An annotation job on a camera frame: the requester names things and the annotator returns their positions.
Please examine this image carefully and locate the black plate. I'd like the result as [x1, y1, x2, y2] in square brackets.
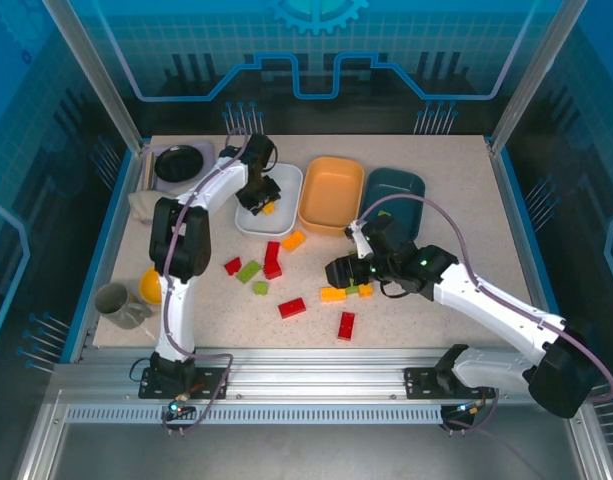
[153, 144, 205, 183]

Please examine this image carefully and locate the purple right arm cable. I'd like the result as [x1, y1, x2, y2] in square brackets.
[355, 194, 613, 436]

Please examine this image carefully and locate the grey mug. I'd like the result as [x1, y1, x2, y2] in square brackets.
[94, 282, 154, 330]

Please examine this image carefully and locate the beige cloth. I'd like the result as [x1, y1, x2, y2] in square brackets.
[128, 187, 161, 224]

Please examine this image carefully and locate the aluminium mounting rail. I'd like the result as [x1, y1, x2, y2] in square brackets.
[50, 347, 587, 407]

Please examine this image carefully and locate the aluminium frame post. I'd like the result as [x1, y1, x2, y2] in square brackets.
[487, 0, 590, 156]
[40, 0, 147, 154]

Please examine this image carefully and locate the teal plastic container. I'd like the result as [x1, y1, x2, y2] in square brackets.
[358, 167, 427, 241]

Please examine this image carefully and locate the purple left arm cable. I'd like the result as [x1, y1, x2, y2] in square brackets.
[158, 127, 265, 436]

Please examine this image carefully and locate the orange plastic container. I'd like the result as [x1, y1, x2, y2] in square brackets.
[297, 156, 366, 236]

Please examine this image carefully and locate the long red lego brick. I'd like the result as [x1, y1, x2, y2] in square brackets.
[337, 311, 356, 342]
[277, 297, 307, 320]

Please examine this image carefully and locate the small wired connector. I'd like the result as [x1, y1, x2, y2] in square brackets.
[166, 397, 197, 421]
[443, 399, 490, 431]

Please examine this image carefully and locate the lilac tray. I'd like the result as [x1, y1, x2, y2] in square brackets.
[141, 139, 217, 194]

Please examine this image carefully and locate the white plastic container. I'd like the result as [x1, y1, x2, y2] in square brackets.
[234, 162, 304, 238]

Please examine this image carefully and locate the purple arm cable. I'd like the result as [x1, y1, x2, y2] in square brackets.
[158, 127, 265, 436]
[355, 194, 613, 436]

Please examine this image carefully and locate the long green lego brick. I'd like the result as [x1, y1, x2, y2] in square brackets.
[236, 259, 263, 285]

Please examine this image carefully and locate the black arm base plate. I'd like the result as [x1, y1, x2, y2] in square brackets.
[403, 366, 497, 400]
[138, 366, 231, 400]

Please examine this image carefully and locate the tall red lego brick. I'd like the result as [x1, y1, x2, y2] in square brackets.
[263, 240, 283, 281]

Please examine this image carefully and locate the slotted cable duct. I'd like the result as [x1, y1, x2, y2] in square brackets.
[63, 404, 445, 425]

